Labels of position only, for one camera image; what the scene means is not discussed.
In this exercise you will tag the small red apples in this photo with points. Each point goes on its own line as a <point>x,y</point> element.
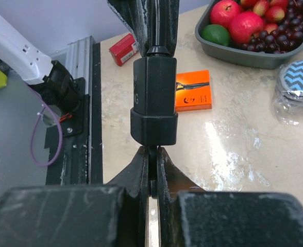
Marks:
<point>272,12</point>

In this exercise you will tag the grey fruit tray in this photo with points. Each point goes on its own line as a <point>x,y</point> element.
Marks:
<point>237,56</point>

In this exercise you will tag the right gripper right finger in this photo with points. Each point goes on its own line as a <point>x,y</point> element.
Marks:
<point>191,216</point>

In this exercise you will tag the blue zigzag sponge pack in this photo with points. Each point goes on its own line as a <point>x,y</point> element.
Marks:
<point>288,96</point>

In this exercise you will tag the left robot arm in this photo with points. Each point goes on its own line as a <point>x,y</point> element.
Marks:
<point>49,78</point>

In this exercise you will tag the green lime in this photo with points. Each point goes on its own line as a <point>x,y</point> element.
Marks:
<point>216,34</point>

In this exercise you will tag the red small box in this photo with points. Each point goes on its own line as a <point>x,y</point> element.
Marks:
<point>124,49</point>

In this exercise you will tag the red apple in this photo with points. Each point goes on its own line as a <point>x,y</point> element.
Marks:
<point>224,11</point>
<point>244,26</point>

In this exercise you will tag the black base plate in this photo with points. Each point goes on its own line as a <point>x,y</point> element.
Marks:
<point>81,158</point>

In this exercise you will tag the aluminium frame rail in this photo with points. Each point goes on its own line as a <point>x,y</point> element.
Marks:
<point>77,58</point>

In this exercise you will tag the black padlock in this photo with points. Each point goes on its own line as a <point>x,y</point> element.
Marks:
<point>153,118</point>

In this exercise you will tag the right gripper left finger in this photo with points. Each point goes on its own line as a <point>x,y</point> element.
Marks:
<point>112,214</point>

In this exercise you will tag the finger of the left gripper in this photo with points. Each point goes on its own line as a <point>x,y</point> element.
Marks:
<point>135,15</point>
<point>168,24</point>

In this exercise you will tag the orange razor box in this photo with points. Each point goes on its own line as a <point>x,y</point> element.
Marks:
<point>193,91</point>

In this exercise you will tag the dark grape bunch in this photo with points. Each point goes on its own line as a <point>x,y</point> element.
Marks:
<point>287,37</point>

